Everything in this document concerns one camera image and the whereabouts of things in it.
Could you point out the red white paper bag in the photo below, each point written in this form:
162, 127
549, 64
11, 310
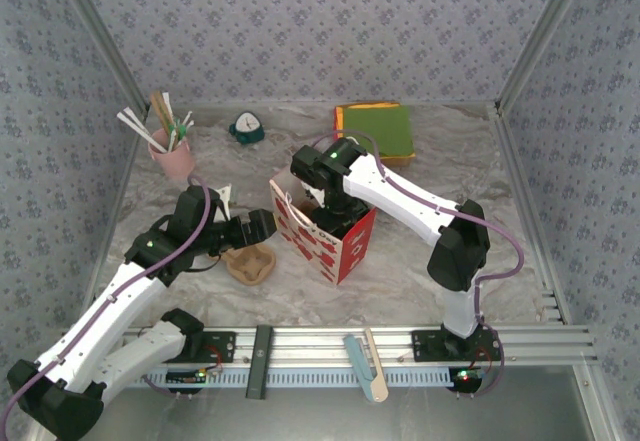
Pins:
350, 256

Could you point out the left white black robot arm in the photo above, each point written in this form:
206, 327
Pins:
100, 311

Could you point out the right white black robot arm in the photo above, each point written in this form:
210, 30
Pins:
400, 191

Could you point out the pink paper napkin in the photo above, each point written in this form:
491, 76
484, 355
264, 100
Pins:
335, 126

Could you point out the yellow paper napkin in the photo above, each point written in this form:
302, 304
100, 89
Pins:
341, 121

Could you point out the pink holder cup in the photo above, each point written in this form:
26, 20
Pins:
175, 161

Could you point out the stack of coloured napkins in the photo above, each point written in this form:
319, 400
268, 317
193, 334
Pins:
400, 160

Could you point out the green paper napkin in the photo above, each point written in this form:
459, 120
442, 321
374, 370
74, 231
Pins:
390, 126

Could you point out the small teal alarm clock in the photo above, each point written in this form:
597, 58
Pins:
247, 128

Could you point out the green plastic pick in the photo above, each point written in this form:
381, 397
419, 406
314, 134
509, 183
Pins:
181, 130

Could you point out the thin white stick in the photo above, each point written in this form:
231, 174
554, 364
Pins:
186, 118

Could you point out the white wrapped straw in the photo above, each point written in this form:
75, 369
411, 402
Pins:
137, 131
142, 125

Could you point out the dark green flat bar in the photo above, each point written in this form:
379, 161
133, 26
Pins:
260, 361

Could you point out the light blue utility knife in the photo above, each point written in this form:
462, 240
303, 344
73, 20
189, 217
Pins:
356, 356

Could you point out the beige flat stick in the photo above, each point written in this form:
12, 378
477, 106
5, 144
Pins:
374, 356

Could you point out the small circuit board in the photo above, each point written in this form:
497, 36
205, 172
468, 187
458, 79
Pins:
182, 377
465, 378

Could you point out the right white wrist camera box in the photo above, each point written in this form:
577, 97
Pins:
310, 196

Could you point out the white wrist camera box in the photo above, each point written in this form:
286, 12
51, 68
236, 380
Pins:
310, 196
225, 201

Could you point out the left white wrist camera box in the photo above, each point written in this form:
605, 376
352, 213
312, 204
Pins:
225, 201

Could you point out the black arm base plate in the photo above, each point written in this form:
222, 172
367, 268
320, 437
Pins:
425, 346
225, 347

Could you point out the wide aluminium base rail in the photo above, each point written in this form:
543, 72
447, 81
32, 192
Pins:
320, 346

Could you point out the aluminium frame post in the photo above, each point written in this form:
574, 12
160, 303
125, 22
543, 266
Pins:
545, 26
98, 26

